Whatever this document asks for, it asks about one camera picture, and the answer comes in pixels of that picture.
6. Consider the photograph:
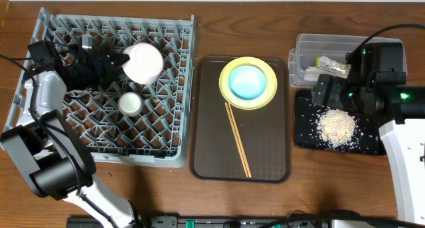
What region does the black tray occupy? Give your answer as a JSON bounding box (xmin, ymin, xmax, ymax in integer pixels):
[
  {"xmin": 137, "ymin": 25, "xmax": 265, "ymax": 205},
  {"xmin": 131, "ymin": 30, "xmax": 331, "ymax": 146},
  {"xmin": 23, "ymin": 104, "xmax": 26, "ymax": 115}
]
[{"xmin": 294, "ymin": 90, "xmax": 386, "ymax": 156}]

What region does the grey plastic dishwasher rack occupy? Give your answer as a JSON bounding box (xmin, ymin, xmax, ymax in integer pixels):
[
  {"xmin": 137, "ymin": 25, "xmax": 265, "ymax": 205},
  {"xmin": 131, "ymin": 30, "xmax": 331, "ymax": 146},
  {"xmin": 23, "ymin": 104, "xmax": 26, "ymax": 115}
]
[{"xmin": 0, "ymin": 7, "xmax": 197, "ymax": 169}]

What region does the brown serving tray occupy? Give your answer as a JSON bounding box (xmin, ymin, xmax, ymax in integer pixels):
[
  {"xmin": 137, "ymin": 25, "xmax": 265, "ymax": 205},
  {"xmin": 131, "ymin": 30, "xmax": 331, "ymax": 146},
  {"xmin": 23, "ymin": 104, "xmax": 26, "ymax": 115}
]
[{"xmin": 190, "ymin": 56, "xmax": 292, "ymax": 183}]

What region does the white bowl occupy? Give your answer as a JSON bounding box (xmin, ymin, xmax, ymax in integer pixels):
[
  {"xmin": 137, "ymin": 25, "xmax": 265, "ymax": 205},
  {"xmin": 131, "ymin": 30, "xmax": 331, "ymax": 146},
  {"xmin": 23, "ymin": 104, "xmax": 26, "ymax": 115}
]
[{"xmin": 122, "ymin": 43, "xmax": 164, "ymax": 85}]

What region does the clear plastic bin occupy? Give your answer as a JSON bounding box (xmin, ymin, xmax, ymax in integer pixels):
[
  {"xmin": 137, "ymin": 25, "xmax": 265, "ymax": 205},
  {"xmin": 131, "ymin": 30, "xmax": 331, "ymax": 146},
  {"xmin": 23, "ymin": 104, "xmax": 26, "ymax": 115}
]
[{"xmin": 288, "ymin": 33, "xmax": 408, "ymax": 89}]

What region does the wooden chopstick left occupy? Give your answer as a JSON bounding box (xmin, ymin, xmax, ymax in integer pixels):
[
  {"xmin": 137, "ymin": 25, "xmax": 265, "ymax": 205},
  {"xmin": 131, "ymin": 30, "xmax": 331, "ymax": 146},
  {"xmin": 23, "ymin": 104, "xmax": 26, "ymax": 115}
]
[{"xmin": 224, "ymin": 102, "xmax": 250, "ymax": 179}]

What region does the wooden chopstick right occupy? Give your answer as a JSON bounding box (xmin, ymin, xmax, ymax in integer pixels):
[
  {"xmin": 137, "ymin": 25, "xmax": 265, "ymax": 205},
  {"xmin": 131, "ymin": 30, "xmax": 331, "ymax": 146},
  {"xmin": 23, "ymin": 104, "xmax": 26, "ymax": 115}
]
[{"xmin": 226, "ymin": 102, "xmax": 252, "ymax": 179}]

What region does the green snack wrapper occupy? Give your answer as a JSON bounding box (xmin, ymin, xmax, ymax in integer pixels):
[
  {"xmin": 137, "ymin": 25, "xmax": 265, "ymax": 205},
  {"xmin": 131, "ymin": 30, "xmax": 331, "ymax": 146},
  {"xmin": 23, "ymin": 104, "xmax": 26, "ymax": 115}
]
[{"xmin": 315, "ymin": 56, "xmax": 351, "ymax": 74}]

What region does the light blue bowl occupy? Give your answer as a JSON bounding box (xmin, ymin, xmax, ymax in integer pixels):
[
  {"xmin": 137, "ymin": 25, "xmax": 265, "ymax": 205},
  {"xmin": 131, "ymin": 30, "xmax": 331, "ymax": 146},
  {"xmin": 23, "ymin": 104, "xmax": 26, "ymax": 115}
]
[{"xmin": 228, "ymin": 65, "xmax": 267, "ymax": 100}]

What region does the wooden chopstick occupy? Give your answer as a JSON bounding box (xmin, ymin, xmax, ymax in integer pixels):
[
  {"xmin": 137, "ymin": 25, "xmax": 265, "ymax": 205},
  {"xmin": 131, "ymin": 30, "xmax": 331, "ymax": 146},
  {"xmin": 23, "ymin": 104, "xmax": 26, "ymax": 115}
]
[
  {"xmin": 226, "ymin": 102, "xmax": 252, "ymax": 179},
  {"xmin": 224, "ymin": 102, "xmax": 250, "ymax": 179}
]

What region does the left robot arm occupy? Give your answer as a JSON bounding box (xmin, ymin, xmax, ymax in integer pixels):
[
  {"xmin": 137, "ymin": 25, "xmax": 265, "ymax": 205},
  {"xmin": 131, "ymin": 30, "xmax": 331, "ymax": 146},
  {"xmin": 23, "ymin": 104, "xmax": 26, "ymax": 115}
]
[{"xmin": 1, "ymin": 41, "xmax": 143, "ymax": 227}]

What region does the yellow plate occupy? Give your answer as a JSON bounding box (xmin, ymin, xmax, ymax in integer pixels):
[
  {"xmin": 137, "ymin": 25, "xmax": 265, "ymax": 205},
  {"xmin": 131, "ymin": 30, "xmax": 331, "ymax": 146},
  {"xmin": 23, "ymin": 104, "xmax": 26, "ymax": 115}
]
[{"xmin": 218, "ymin": 57, "xmax": 278, "ymax": 110}]

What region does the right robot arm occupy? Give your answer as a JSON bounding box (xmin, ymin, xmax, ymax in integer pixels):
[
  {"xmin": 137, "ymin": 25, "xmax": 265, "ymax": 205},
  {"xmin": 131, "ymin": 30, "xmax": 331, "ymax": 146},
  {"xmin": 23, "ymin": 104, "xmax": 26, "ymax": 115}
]
[{"xmin": 312, "ymin": 42, "xmax": 424, "ymax": 225}]

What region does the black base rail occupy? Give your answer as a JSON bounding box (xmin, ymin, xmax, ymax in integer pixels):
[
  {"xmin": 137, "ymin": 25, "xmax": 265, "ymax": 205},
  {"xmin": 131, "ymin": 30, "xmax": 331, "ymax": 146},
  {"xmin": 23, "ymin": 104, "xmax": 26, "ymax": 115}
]
[{"xmin": 65, "ymin": 211, "xmax": 425, "ymax": 228}]

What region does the food scraps pile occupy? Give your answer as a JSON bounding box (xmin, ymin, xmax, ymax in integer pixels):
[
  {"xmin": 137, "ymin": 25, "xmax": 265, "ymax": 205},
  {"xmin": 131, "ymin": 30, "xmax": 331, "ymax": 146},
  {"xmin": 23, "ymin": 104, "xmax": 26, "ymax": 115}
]
[{"xmin": 317, "ymin": 110, "xmax": 357, "ymax": 148}]

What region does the white paper cup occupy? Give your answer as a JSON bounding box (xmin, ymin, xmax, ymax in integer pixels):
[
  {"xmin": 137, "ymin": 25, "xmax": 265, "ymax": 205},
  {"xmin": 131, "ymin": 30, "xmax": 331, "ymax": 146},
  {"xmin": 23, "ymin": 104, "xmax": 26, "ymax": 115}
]
[{"xmin": 118, "ymin": 92, "xmax": 143, "ymax": 117}]

